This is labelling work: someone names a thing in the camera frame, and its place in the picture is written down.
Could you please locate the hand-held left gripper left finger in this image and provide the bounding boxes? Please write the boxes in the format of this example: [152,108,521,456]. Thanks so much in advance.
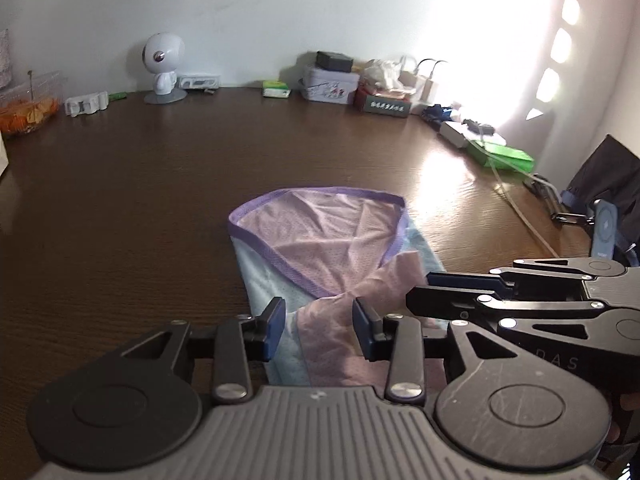
[119,297,288,405]

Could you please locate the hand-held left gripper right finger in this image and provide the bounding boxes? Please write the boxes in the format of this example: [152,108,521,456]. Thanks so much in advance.
[351,297,518,405]

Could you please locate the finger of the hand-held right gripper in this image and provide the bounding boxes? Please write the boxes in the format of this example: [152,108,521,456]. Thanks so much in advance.
[405,284,623,322]
[425,257,627,294]

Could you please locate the pink and blue mesh vest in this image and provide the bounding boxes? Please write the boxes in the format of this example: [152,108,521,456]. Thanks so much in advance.
[227,187,448,388]

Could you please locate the person's right hand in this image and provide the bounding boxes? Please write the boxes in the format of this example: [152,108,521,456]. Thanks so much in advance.
[605,387,635,446]

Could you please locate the black metal clips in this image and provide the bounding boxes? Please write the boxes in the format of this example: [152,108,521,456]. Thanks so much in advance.
[522,172,588,226]

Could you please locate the phone on stand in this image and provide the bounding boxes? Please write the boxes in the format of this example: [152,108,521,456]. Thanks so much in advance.
[590,200,621,261]

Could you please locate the green flat box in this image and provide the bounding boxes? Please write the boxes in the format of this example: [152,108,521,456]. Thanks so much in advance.
[467,140,535,173]

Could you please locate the white power strip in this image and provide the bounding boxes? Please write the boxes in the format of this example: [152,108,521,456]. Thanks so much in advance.
[439,121,473,148]

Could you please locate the dark labelled box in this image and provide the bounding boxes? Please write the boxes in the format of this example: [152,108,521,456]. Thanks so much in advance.
[356,87,413,118]

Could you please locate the crumpled white tissue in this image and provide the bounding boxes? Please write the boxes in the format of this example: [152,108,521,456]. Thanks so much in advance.
[361,59,401,88]

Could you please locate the printed tin box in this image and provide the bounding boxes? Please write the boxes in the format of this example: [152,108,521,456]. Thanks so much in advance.
[301,65,361,103]

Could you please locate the black power adapter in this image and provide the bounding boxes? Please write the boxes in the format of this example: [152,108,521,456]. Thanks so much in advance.
[316,51,354,72]

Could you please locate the white rectangular device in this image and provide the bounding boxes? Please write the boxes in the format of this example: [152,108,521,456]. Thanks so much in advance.
[177,74,222,92]

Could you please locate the white plastic clip holder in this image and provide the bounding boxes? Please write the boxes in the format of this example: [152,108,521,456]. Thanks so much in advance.
[64,91,110,118]

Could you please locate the white round-headed robot figure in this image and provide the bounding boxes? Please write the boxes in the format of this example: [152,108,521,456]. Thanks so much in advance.
[142,31,188,106]

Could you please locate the clear plastic snack container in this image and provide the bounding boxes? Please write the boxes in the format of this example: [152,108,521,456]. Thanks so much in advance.
[0,71,68,136]

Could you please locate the white textured vase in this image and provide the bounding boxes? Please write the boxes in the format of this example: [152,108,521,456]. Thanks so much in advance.
[0,27,12,88]

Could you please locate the long white cable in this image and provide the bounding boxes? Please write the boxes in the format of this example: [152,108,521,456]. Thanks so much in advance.
[470,132,563,258]

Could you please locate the dark chair with straps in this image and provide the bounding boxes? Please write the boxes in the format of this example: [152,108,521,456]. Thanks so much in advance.
[560,134,640,266]

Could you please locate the white wall charger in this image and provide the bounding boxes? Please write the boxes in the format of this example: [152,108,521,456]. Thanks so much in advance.
[400,55,436,106]

